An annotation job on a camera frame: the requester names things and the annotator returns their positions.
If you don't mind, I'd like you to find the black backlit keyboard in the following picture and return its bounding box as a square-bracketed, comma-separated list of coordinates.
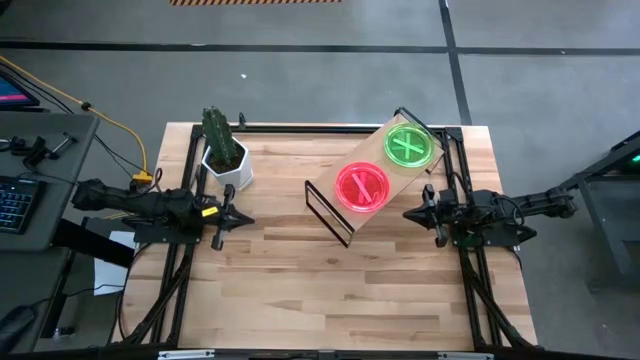
[0, 175, 49, 235]

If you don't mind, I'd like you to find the black metal rig frame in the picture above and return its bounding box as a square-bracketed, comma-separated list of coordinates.
[112, 122, 539, 351]

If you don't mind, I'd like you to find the silver metal bracket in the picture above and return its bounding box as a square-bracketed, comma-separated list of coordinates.
[437, 351, 495, 360]
[157, 349, 216, 360]

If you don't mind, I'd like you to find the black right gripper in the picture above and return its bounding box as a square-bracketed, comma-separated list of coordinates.
[402, 183, 459, 249]

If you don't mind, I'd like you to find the grey desk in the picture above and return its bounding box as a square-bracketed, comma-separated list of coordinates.
[0, 110, 101, 351]

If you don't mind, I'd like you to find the black clamp tool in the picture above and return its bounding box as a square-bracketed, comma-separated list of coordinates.
[0, 130, 80, 170]

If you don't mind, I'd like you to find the computer monitor with lit screen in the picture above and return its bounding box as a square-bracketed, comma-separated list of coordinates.
[0, 69, 41, 109]

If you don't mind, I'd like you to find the wooden shelf with black frame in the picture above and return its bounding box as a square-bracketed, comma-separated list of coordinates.
[303, 107, 446, 250]

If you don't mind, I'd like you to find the black computer mouse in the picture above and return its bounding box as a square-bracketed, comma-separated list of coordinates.
[0, 304, 37, 354]

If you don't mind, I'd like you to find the white hexagonal plant pot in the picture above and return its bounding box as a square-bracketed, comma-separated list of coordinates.
[201, 137, 255, 191]

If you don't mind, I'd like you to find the green cactus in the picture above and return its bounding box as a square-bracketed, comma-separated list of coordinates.
[201, 105, 242, 169]

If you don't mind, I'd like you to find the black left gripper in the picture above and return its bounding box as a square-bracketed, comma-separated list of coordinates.
[207, 184, 256, 251]

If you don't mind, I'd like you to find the yellow cable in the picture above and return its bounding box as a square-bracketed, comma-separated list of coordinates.
[0, 54, 151, 176]

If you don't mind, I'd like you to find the black metal stand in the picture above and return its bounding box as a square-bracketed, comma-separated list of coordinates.
[549, 129, 640, 281]

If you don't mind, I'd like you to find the black rectangular bar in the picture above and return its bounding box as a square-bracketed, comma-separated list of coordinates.
[52, 218, 137, 270]

